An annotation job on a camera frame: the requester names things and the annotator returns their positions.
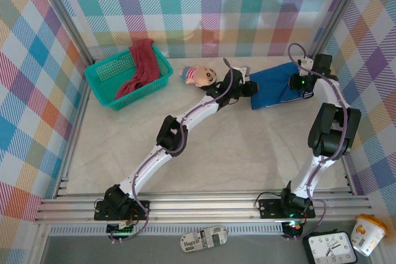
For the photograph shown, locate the plain blue tank top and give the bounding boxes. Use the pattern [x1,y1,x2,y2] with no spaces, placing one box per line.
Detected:
[249,62,306,110]

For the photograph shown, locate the dark red tank top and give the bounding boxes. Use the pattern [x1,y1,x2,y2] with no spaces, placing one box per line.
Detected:
[116,38,161,100]

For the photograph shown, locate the plush boy doll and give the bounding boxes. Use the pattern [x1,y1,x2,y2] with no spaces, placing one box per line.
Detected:
[178,65,221,87]

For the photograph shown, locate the teal plastic basket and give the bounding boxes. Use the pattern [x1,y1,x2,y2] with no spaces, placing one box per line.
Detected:
[84,44,174,112]

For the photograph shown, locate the newspaper print pencil case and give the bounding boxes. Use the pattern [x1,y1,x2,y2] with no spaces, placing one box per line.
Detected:
[181,226,228,253]

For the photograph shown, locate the white cup with yellow lid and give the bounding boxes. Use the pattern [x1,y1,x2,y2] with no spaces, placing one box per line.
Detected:
[351,213,388,257]

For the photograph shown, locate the black square alarm clock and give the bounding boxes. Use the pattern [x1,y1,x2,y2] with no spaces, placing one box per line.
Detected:
[302,231,358,264]

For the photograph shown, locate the aluminium frame post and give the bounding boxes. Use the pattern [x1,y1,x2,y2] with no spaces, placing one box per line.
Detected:
[30,0,95,64]
[308,0,371,61]

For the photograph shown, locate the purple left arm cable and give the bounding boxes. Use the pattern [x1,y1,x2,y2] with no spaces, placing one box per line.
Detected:
[108,57,233,243]

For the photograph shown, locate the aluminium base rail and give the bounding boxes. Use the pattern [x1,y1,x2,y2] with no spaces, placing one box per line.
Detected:
[33,192,375,224]

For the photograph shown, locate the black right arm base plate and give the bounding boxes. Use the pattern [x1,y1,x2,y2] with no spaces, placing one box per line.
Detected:
[258,198,316,219]

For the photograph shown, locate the slotted grey cable duct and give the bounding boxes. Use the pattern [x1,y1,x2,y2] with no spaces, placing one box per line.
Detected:
[49,225,284,236]

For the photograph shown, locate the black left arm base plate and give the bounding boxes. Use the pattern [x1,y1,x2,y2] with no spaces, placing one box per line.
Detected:
[94,200,151,222]

